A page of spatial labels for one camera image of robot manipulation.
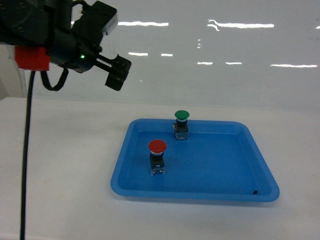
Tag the green mushroom push button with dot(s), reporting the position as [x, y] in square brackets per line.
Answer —
[180, 127]

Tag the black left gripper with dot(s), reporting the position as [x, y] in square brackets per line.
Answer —
[79, 49]

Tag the red mushroom push button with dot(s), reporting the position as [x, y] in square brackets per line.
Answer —
[157, 148]

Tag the blue plastic tray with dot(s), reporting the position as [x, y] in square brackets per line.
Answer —
[220, 160]

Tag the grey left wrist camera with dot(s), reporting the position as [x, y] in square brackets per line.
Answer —
[97, 21]

